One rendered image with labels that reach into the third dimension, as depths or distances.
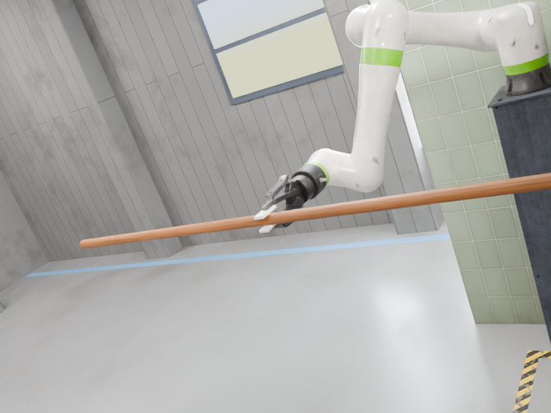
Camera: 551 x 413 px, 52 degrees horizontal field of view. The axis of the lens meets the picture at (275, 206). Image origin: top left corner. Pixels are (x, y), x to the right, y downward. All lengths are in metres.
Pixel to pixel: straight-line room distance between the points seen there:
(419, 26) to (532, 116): 0.43
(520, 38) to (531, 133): 0.28
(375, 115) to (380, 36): 0.21
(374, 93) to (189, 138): 3.51
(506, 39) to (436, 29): 0.21
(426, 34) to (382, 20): 0.28
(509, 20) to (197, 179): 3.75
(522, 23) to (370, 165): 0.58
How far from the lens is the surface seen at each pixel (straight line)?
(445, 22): 1.89
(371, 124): 1.62
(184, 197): 5.33
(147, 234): 1.75
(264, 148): 4.58
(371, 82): 1.62
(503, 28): 1.82
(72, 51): 5.33
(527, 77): 1.83
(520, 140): 1.85
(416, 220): 4.03
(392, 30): 1.62
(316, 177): 1.59
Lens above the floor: 1.62
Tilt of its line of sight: 16 degrees down
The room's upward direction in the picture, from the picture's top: 21 degrees counter-clockwise
